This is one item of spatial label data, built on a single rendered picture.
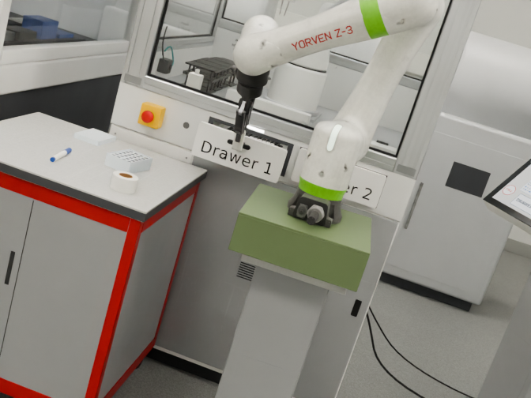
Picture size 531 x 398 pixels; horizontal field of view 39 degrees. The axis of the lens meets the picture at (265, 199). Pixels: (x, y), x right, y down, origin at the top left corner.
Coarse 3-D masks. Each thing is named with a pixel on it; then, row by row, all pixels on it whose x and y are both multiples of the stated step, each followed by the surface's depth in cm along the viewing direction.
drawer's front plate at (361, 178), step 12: (300, 156) 242; (300, 168) 243; (360, 168) 239; (360, 180) 240; (372, 180) 239; (384, 180) 238; (348, 192) 242; (360, 192) 241; (372, 192) 240; (372, 204) 241
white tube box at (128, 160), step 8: (112, 152) 223; (120, 152) 226; (128, 152) 229; (136, 152) 231; (112, 160) 220; (120, 160) 219; (128, 160) 220; (136, 160) 224; (144, 160) 225; (152, 160) 229; (120, 168) 220; (128, 168) 218; (136, 168) 222; (144, 168) 227
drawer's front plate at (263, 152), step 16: (208, 128) 235; (208, 144) 236; (224, 144) 235; (256, 144) 233; (224, 160) 237; (240, 160) 236; (256, 160) 235; (272, 160) 234; (256, 176) 236; (272, 176) 235
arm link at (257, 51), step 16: (352, 0) 185; (320, 16) 188; (336, 16) 185; (352, 16) 183; (256, 32) 197; (272, 32) 192; (288, 32) 190; (304, 32) 188; (320, 32) 187; (336, 32) 186; (352, 32) 185; (240, 48) 194; (256, 48) 192; (272, 48) 191; (288, 48) 191; (304, 48) 190; (320, 48) 190; (240, 64) 195; (256, 64) 194; (272, 64) 194
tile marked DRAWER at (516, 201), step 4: (520, 196) 225; (524, 196) 224; (516, 200) 225; (520, 200) 224; (524, 200) 223; (528, 200) 222; (512, 204) 224; (516, 204) 224; (520, 204) 223; (524, 204) 222; (528, 204) 221; (520, 208) 222; (524, 208) 221; (528, 208) 220; (528, 212) 219
